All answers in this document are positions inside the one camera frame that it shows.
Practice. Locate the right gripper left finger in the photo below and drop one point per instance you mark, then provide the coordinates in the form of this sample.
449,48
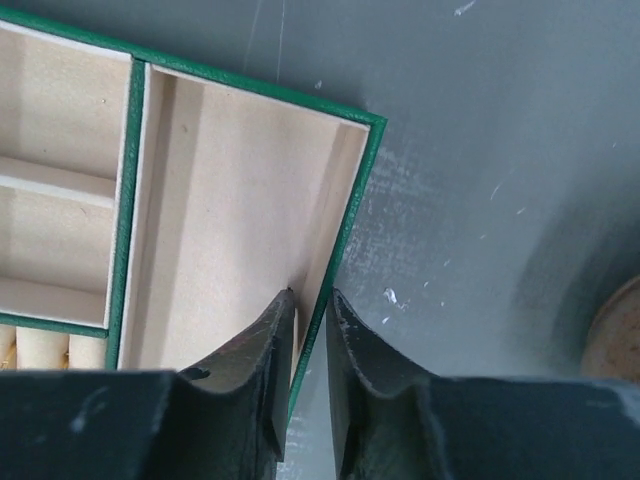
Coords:
242,399

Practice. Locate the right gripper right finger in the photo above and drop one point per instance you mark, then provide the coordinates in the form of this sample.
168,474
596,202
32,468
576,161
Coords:
375,402

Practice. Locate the green jewelry tray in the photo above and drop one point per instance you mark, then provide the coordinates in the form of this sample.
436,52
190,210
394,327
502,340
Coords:
151,207

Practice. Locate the wooden bowl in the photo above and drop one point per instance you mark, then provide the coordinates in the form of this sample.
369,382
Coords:
612,346

